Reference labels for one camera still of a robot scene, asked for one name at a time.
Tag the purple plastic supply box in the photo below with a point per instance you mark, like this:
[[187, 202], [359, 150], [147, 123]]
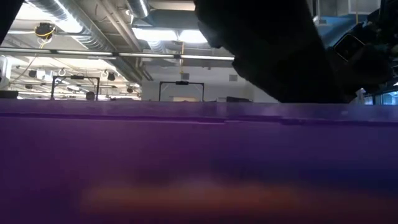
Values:
[[199, 155]]

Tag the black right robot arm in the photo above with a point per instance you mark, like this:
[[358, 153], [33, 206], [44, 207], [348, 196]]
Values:
[[373, 68]]

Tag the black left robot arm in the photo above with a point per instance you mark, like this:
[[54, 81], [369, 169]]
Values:
[[273, 46]]

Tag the bright ceiling light panel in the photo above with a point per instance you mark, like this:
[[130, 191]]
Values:
[[161, 35]]

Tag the black background station frame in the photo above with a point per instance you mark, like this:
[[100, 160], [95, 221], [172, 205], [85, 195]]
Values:
[[76, 77], [182, 82]]

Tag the silver ceiling rail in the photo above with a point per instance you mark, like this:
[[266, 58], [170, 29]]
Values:
[[140, 55]]

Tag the silver ventilation duct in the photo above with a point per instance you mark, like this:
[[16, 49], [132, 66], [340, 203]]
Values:
[[87, 31]]

